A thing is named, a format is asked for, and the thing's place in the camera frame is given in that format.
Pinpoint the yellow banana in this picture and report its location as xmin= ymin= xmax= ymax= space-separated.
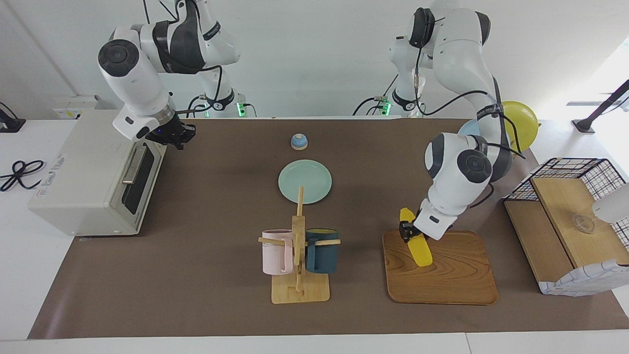
xmin=399 ymin=207 xmax=433 ymax=267

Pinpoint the glass toaster oven door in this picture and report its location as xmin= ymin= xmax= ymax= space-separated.
xmin=112 ymin=140 xmax=167 ymax=236

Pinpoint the pale green plate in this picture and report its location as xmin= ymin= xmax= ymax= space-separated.
xmin=278 ymin=159 xmax=333 ymax=205

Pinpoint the beige toaster oven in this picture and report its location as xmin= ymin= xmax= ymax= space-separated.
xmin=28 ymin=109 xmax=168 ymax=236

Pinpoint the rectangular wooden serving tray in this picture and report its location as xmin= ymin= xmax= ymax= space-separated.
xmin=382 ymin=229 xmax=498 ymax=305

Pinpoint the dark teal mug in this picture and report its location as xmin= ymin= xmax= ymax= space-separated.
xmin=306 ymin=228 xmax=340 ymax=274

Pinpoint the white power strip box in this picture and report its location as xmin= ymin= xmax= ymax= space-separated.
xmin=53 ymin=96 xmax=99 ymax=119

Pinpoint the light blue plate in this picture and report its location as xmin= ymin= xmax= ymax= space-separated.
xmin=457 ymin=119 xmax=482 ymax=139

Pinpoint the wooden mug tree stand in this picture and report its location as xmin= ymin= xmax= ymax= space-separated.
xmin=258 ymin=186 xmax=341 ymax=304

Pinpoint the pink mug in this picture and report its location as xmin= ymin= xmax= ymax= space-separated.
xmin=261 ymin=229 xmax=294 ymax=275

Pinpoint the yellow plate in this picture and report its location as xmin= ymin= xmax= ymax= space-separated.
xmin=500 ymin=101 xmax=540 ymax=154

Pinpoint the wooden step shelf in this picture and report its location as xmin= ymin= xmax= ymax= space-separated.
xmin=505 ymin=176 xmax=629 ymax=283

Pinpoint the small clear glass bowl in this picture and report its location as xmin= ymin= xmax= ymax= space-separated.
xmin=572 ymin=215 xmax=597 ymax=235

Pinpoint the wooden shelf box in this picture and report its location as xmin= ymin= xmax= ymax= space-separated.
xmin=504 ymin=157 xmax=629 ymax=295

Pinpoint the white checked cloth liner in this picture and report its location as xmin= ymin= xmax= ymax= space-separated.
xmin=539 ymin=259 xmax=629 ymax=296

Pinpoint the white rounded device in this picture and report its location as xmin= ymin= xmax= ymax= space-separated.
xmin=592 ymin=182 xmax=629 ymax=225

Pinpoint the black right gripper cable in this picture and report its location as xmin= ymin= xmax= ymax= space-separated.
xmin=167 ymin=64 xmax=224 ymax=118

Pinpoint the black base power cable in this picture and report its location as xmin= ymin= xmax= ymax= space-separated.
xmin=351 ymin=74 xmax=394 ymax=117

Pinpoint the coiled black table cable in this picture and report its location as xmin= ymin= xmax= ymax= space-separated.
xmin=0 ymin=160 xmax=46 ymax=192

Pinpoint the black desk mount stand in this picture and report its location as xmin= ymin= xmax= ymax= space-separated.
xmin=572 ymin=79 xmax=629 ymax=133
xmin=0 ymin=102 xmax=26 ymax=133

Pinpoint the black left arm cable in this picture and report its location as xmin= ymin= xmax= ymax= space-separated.
xmin=413 ymin=15 xmax=527 ymax=160

